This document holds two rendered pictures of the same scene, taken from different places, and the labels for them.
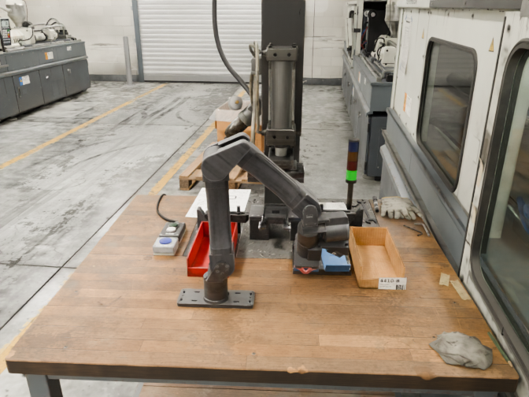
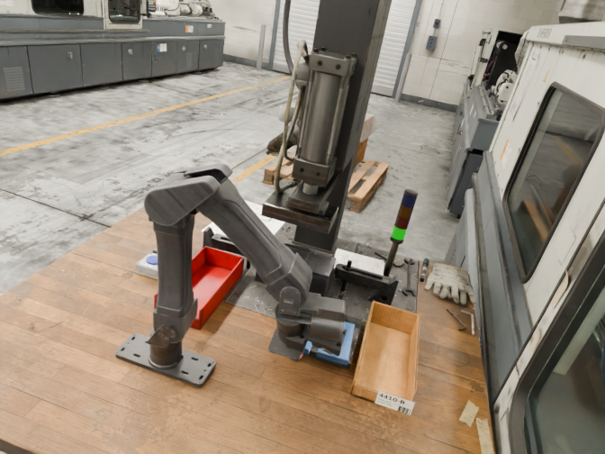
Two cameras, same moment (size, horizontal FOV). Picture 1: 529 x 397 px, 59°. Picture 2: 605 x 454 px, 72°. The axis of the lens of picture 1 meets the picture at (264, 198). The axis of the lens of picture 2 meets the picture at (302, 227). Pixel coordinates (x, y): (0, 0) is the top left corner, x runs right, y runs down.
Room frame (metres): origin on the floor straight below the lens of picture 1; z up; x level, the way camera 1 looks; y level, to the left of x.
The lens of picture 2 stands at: (0.47, -0.19, 1.60)
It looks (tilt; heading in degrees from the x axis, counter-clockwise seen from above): 28 degrees down; 8
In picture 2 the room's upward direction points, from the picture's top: 10 degrees clockwise
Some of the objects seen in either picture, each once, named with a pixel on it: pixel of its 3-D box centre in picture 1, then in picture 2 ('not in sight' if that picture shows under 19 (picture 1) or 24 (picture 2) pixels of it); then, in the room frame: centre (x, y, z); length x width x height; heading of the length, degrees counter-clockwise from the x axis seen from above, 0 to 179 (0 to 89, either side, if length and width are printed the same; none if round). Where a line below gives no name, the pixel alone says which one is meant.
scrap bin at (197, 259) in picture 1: (214, 247); (203, 284); (1.29, 0.16, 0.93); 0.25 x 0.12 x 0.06; 177
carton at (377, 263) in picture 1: (375, 257); (389, 352); (1.23, -0.33, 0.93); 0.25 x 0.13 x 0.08; 177
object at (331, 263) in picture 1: (334, 256); (337, 337); (1.23, -0.21, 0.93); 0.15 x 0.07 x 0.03; 0
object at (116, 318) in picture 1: (265, 369); (244, 424); (1.29, 0.00, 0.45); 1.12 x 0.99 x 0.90; 87
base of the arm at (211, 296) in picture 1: (216, 287); (166, 346); (1.05, 0.13, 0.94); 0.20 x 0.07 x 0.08; 87
